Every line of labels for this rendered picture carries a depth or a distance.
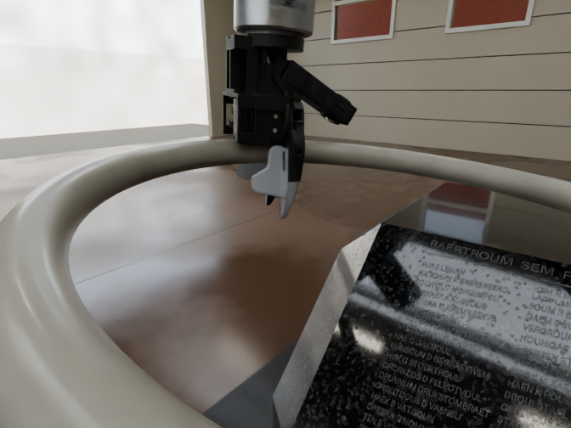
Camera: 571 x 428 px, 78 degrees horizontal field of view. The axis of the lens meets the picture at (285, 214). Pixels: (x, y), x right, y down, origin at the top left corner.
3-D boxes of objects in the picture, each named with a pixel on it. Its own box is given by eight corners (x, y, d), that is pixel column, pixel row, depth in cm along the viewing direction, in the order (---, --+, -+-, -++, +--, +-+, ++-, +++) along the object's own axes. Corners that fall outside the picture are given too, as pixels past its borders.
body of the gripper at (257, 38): (222, 138, 46) (222, 36, 42) (283, 138, 49) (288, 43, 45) (238, 149, 40) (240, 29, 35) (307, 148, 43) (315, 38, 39)
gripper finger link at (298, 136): (277, 181, 45) (274, 111, 44) (290, 180, 46) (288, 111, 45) (291, 183, 41) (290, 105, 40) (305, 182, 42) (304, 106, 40)
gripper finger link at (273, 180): (247, 221, 44) (245, 146, 43) (291, 216, 47) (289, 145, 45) (255, 225, 42) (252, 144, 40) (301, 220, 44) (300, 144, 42)
